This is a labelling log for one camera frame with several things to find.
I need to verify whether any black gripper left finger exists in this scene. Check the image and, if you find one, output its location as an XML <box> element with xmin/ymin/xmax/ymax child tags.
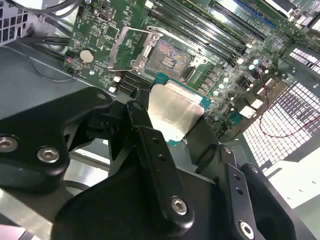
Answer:
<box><xmin>0</xmin><ymin>86</ymin><xmax>195</xmax><ymax>233</ymax></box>

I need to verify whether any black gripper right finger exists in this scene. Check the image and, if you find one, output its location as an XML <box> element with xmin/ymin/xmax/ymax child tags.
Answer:
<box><xmin>184</xmin><ymin>116</ymin><xmax>299</xmax><ymax>240</ymax></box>

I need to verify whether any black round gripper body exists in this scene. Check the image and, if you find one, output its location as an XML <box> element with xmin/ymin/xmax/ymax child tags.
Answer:
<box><xmin>53</xmin><ymin>172</ymin><xmax>237</xmax><ymax>240</ymax></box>

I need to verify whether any silver CPU green edge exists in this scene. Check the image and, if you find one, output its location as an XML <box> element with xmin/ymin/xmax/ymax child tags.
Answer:
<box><xmin>146</xmin><ymin>71</ymin><xmax>214</xmax><ymax>147</ymax></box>

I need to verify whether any metal socket cover frame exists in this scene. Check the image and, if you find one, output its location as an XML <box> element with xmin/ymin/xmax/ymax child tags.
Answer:
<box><xmin>107</xmin><ymin>25</ymin><xmax>157</xmax><ymax>75</ymax></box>

